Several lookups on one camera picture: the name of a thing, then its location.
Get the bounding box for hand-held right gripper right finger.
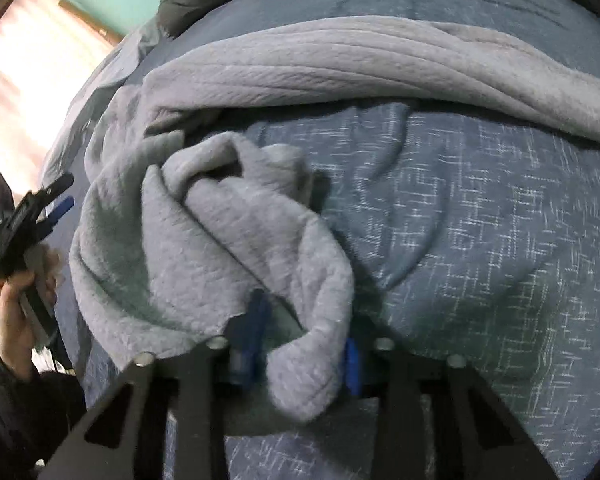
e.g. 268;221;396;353
344;336;561;480

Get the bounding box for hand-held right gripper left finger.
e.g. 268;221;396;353
40;289;273;480

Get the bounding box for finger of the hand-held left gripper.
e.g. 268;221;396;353
34;173;76;207
41;195;76;227

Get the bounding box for grey knit sweater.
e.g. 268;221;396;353
69;15;600;423

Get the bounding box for person's left forearm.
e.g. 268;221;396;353
0;345;88;480

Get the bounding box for person's left hand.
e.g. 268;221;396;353
0;250;62;382

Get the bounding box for pale window curtain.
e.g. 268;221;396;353
0;0;126;241

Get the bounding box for blue patterned bedspread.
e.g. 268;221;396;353
40;0;600;480

